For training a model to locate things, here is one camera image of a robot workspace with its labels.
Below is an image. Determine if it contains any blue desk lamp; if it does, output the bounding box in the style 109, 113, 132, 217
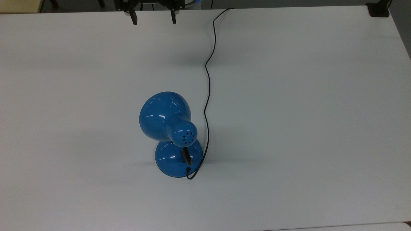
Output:
139, 91, 204, 178

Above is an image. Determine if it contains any thin black lamp cord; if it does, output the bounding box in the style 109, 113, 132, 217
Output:
186, 8, 235, 180

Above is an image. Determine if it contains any wooden side table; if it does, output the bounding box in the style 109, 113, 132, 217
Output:
0, 0, 44, 14

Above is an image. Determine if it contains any black clamp-mounted pole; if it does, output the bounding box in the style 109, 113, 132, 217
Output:
365, 0, 393, 18

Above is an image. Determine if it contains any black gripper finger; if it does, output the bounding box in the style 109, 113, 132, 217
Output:
116, 0, 141, 25
162, 0, 185, 25

